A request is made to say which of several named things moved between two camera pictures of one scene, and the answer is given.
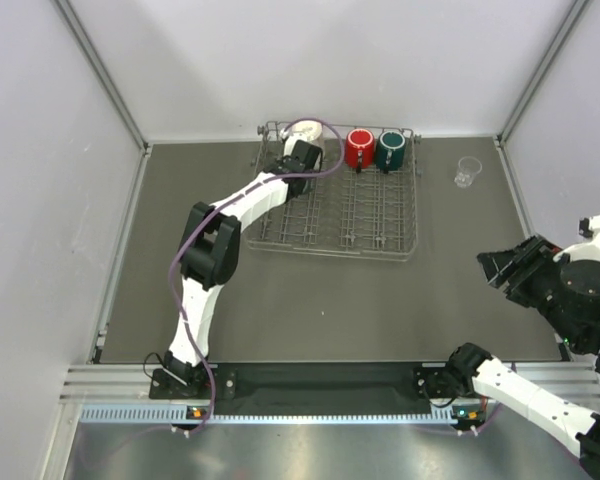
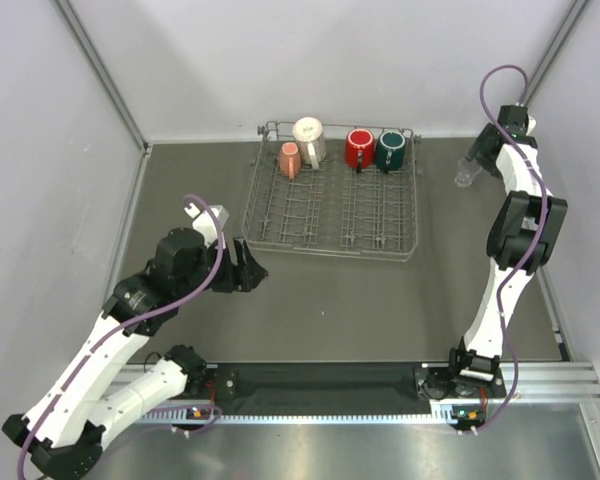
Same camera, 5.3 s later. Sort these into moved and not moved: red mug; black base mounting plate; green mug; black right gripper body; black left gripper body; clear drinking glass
Moved: black right gripper body; black left gripper body
Not moved: red mug; clear drinking glass; black base mounting plate; green mug
